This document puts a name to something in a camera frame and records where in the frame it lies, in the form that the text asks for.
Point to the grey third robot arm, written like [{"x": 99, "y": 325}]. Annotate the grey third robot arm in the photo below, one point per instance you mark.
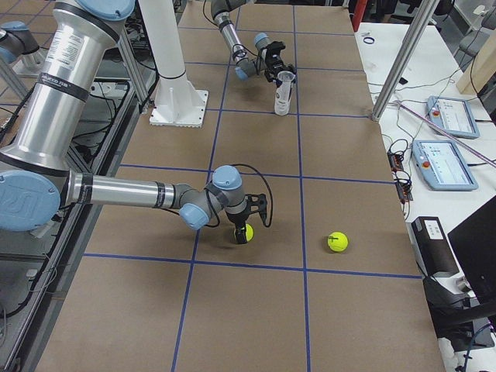
[{"x": 17, "y": 41}]

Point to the white desk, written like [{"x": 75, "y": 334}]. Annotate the white desk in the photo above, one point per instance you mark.
[{"x": 431, "y": 71}]

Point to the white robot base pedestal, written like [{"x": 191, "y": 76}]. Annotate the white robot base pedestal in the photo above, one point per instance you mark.
[{"x": 176, "y": 102}]

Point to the yellow tennis ball two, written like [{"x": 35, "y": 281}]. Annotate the yellow tennis ball two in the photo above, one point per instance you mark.
[{"x": 337, "y": 242}]

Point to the blue teach pendant near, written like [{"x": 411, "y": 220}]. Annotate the blue teach pendant near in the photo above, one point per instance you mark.
[{"x": 441, "y": 166}]

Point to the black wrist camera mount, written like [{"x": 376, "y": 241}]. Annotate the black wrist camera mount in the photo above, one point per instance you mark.
[
  {"x": 257, "y": 204},
  {"x": 274, "y": 49}
]

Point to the blue teach pendant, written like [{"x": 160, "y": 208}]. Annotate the blue teach pendant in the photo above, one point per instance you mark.
[
  {"x": 441, "y": 166},
  {"x": 454, "y": 115}
]

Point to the aluminium frame post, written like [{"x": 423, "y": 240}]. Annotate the aluminium frame post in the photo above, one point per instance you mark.
[{"x": 408, "y": 45}]

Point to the black mini computer box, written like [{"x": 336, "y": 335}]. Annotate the black mini computer box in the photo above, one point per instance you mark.
[{"x": 432, "y": 245}]

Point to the black computer monitor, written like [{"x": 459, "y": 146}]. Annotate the black computer monitor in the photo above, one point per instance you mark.
[{"x": 473, "y": 242}]

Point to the yellow tennis ball one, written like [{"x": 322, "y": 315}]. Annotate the yellow tennis ball one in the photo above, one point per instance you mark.
[{"x": 247, "y": 232}]

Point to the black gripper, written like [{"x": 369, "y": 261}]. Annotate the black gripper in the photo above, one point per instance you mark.
[
  {"x": 237, "y": 220},
  {"x": 273, "y": 66}
]

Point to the clear tennis ball can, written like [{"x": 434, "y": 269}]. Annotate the clear tennis ball can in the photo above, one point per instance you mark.
[{"x": 282, "y": 100}]

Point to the blue teach pendant far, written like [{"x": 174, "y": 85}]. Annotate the blue teach pendant far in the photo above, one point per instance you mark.
[{"x": 454, "y": 115}]

